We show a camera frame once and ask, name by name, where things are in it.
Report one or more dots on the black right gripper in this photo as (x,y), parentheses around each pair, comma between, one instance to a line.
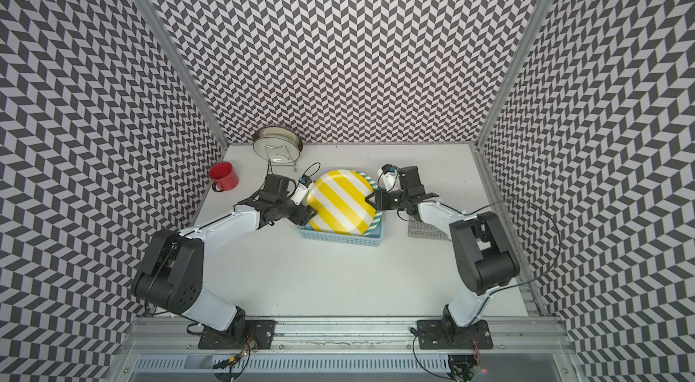
(380,196)

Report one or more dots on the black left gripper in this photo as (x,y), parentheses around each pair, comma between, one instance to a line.
(303,215)

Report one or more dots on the yellow striped round plate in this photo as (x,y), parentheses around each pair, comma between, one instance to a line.
(339,199)

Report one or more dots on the grey striped fluffy cloth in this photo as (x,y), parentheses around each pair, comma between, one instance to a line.
(419,229)

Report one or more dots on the green striped round plate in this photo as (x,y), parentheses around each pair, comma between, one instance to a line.
(374,229)

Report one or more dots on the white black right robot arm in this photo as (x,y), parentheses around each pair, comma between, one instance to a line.
(485,258)

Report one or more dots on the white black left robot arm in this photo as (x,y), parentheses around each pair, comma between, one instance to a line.
(171,272)

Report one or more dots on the silver metal plate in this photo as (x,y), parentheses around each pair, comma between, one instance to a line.
(275,136)

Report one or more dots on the light blue plastic basket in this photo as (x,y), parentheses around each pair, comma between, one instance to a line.
(373,237)

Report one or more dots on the red mug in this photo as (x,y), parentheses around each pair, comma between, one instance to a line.
(223,177)

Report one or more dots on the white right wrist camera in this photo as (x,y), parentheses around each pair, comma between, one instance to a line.
(388,177)

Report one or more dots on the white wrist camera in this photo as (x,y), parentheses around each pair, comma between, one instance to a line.
(388,177)
(302,188)

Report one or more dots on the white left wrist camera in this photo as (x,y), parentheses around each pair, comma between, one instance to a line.
(302,188)

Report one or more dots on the wire plate rack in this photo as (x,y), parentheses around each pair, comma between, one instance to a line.
(283,156)

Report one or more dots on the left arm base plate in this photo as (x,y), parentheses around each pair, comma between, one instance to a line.
(259,334)

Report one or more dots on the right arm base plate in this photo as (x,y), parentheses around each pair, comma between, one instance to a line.
(441,334)

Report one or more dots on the aluminium front rail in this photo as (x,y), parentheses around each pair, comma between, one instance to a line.
(315,335)

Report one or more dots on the aluminium corner post right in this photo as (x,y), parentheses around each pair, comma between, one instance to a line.
(537,19)

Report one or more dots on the aluminium corner post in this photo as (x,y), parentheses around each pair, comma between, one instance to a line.
(169,48)
(537,19)

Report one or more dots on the aluminium corner post left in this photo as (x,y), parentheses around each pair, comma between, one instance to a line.
(169,48)

